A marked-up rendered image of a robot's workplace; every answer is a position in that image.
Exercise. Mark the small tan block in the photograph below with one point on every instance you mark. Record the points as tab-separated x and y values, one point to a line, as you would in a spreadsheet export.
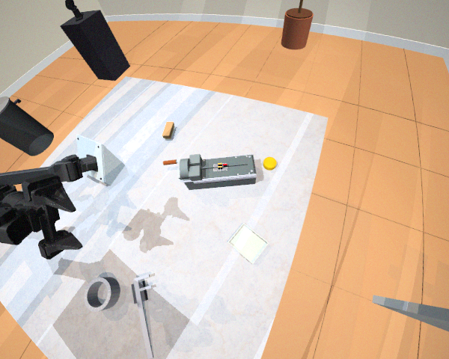
169	128

